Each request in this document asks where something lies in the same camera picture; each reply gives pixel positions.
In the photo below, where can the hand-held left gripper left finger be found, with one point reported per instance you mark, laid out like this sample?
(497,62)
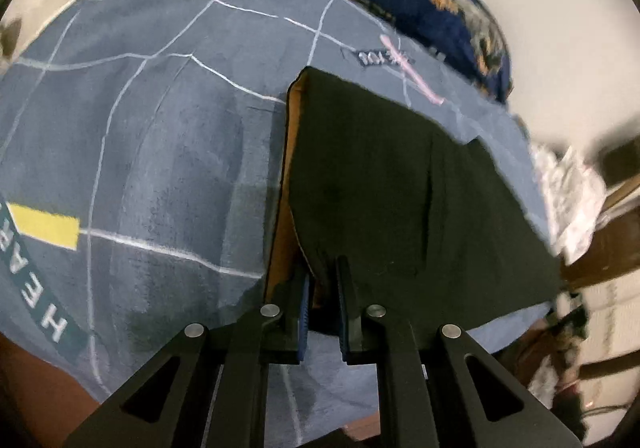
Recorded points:
(303,313)

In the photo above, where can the brown bed frame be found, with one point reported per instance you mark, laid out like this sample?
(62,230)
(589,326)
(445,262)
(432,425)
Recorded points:
(35,393)

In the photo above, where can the white crumpled cloth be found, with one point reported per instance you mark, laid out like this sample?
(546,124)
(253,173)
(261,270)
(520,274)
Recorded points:
(570,198)

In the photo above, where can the grey-blue printed blanket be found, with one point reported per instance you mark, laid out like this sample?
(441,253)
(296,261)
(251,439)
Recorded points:
(165,152)

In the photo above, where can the black pants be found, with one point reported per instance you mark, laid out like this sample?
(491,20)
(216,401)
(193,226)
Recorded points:
(380,188)

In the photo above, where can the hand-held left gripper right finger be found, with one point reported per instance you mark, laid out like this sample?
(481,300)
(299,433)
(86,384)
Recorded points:
(343,313)

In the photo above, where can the brown wooden furniture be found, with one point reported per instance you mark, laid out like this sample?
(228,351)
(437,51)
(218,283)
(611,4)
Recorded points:
(607,253)

